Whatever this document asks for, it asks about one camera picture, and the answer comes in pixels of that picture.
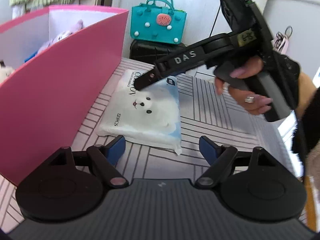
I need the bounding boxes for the pink paper gift bag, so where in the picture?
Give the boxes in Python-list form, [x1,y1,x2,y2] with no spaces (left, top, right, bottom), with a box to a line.
[273,25,293,54]

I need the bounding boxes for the purple Kuromi plush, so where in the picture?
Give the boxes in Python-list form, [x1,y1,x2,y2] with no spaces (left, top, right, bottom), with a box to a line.
[37,20,84,54]

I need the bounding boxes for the white wardrobe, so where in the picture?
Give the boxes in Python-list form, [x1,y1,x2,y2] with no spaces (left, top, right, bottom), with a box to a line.
[112,0,319,77]

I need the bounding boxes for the blue white box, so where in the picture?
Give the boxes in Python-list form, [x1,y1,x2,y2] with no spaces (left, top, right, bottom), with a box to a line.
[24,51,38,63]

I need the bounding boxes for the right hand with ring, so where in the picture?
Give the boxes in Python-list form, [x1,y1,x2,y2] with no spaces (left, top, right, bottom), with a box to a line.
[214,56,273,115]

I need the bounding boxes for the striped table cloth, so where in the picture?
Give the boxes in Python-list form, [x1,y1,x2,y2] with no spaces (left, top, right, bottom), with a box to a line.
[1,58,302,232]

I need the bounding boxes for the teal felt handbag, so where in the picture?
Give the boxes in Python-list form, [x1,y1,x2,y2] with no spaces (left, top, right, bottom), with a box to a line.
[130,0,187,44]

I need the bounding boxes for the black suitcase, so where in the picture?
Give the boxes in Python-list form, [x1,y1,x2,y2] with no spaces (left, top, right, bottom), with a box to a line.
[130,40,186,64]

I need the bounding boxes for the white fluffy plush with tail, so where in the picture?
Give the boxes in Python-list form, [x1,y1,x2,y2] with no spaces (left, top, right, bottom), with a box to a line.
[0,60,15,83]

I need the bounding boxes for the soft cotton tissue pack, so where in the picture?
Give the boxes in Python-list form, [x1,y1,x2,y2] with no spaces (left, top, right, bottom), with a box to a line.
[97,69,182,155]

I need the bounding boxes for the pink storage box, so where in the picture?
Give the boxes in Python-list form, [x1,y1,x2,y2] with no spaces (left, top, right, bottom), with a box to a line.
[1,5,129,185]

